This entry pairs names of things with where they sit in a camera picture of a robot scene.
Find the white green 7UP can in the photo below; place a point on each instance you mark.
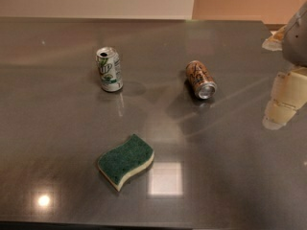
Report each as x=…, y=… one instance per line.
x=108, y=63

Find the orange soda can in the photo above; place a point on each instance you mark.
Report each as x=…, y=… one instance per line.
x=200, y=79

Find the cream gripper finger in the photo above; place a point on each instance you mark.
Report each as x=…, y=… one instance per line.
x=289, y=94
x=274, y=42

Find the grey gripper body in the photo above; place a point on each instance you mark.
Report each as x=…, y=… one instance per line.
x=296, y=40

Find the green yellow sponge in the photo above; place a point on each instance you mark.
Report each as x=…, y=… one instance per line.
x=125, y=161

